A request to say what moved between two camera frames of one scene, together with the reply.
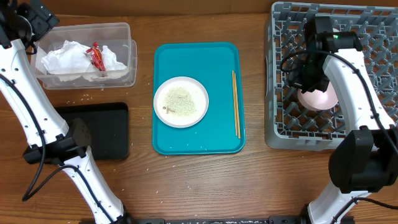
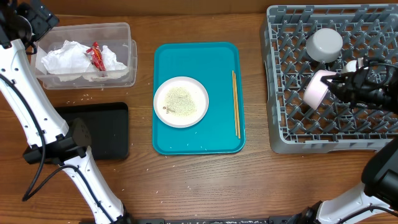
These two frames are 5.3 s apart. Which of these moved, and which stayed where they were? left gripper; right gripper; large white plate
Moved: right gripper
Stayed: large white plate; left gripper
